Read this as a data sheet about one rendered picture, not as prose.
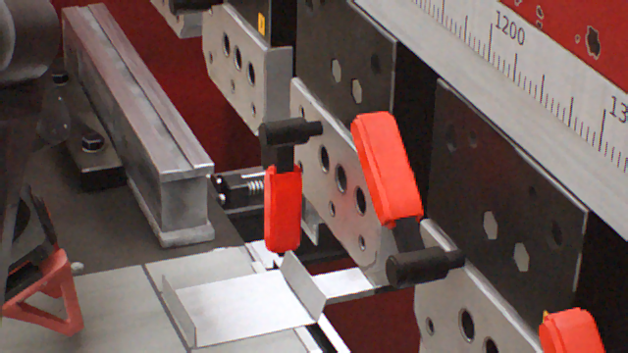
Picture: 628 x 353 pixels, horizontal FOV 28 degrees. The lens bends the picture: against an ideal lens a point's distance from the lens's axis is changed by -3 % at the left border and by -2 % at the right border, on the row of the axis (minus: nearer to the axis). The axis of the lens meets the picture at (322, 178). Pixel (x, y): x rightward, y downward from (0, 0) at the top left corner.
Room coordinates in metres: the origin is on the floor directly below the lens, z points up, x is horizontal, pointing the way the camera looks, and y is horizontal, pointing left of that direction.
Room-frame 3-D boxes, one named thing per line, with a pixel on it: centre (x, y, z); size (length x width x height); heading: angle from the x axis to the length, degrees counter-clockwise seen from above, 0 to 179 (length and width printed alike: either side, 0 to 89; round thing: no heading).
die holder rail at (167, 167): (1.43, 0.24, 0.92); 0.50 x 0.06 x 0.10; 23
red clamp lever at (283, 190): (0.75, 0.02, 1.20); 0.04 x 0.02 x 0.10; 113
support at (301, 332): (0.91, 0.03, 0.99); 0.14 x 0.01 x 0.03; 23
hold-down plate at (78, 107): (1.45, 0.31, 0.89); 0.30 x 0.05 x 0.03; 23
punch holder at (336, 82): (0.76, -0.04, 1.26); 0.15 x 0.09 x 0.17; 23
